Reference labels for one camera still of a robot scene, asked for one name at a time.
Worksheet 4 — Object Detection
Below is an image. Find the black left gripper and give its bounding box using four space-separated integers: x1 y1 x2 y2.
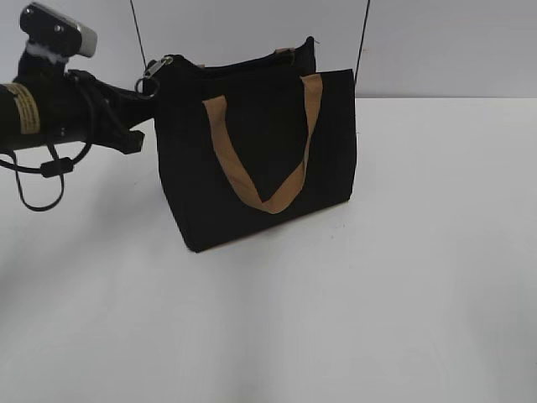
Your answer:
66 70 159 155

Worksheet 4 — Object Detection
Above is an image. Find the black bag with tan handles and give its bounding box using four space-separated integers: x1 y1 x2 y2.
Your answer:
154 37 357 253

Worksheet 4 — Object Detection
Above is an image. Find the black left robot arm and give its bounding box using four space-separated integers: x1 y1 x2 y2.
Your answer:
1 70 156 154

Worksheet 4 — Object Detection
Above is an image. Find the black cable loop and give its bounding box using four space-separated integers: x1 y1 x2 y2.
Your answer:
0 71 114 213

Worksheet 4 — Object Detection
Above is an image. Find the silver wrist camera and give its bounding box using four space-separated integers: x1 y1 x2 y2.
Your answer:
19 2 97 64

